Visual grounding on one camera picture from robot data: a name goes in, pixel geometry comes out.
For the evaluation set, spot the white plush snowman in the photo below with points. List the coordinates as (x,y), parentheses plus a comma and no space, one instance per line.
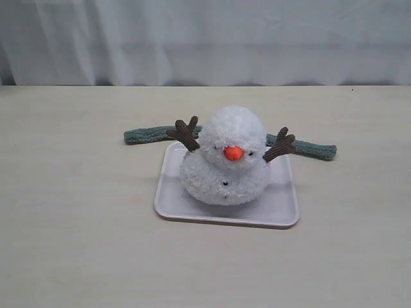
(227,160)

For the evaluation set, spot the green knitted scarf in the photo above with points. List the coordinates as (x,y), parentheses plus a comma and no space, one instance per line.
(159,134)

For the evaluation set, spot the white rectangular tray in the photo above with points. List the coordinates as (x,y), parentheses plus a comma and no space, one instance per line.
(277,207)

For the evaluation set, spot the white curtain backdrop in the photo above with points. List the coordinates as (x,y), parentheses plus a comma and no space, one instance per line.
(212,43)

